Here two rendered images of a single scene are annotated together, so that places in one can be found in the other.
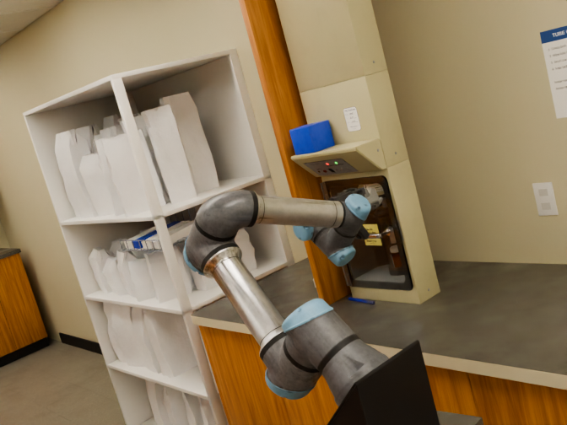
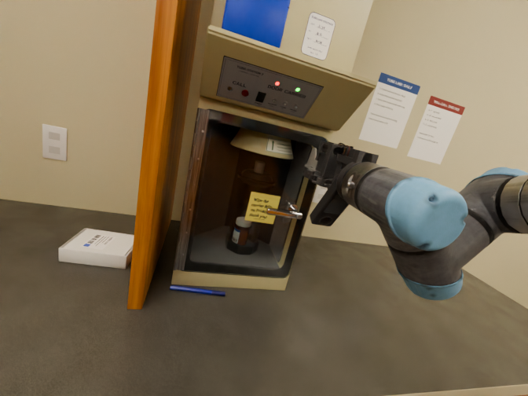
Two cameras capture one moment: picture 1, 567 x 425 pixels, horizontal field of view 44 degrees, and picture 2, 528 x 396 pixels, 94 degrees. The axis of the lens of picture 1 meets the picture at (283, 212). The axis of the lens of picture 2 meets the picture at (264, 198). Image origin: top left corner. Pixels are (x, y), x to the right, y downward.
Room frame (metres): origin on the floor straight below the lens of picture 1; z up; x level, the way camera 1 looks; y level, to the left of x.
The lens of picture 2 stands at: (2.10, 0.28, 1.38)
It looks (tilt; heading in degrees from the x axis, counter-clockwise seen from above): 16 degrees down; 291
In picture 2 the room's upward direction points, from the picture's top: 14 degrees clockwise
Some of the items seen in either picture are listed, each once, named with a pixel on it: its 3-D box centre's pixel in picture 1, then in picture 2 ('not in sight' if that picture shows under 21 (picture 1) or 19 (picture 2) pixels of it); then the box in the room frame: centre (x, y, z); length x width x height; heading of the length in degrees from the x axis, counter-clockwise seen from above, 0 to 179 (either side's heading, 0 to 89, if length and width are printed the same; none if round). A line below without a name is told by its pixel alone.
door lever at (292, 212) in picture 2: (375, 234); (283, 210); (2.25, -0.27, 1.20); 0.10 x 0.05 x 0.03; 37
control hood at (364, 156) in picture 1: (337, 162); (284, 89); (2.30, -0.21, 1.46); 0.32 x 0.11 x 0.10; 38
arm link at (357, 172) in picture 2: not in sight; (366, 187); (2.09, -0.14, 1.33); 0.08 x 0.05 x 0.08; 38
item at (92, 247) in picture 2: not in sight; (104, 247); (2.69, -0.14, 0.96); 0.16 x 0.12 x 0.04; 33
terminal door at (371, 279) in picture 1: (366, 234); (251, 206); (2.33, -0.25, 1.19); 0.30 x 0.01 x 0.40; 37
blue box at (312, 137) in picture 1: (311, 137); (252, 19); (2.37, -0.16, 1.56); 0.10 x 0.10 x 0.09; 38
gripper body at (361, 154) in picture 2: (348, 206); (342, 170); (2.14, -0.20, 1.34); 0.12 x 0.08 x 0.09; 128
